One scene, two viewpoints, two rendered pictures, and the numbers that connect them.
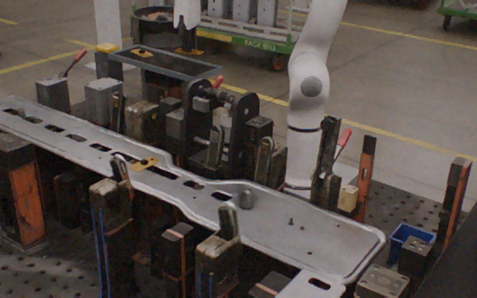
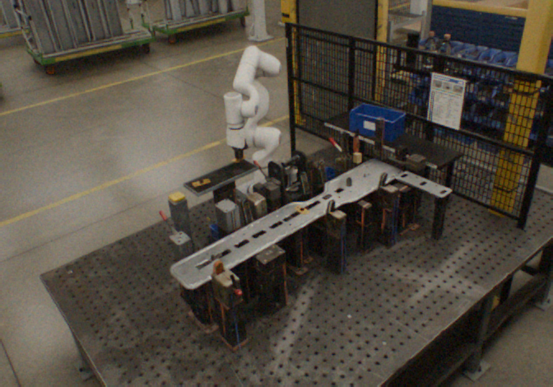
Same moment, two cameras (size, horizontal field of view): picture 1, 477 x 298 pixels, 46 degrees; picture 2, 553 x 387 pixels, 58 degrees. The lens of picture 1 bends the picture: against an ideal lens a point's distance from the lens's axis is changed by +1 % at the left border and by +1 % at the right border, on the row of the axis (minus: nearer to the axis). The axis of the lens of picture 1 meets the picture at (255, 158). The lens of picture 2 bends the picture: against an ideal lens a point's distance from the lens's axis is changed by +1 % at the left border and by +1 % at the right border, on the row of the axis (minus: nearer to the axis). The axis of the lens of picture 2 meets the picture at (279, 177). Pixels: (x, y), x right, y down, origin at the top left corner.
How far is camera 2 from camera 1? 248 cm
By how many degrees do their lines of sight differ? 62
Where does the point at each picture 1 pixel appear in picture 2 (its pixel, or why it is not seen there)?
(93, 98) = (234, 214)
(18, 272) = (309, 307)
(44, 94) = (188, 247)
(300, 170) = not seen: hidden behind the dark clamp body
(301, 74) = (276, 135)
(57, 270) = (310, 291)
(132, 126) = (262, 209)
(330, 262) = (392, 171)
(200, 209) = (350, 196)
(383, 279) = (415, 157)
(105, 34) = not seen: outside the picture
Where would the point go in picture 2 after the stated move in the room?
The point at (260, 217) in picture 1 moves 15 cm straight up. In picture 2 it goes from (359, 182) to (360, 157)
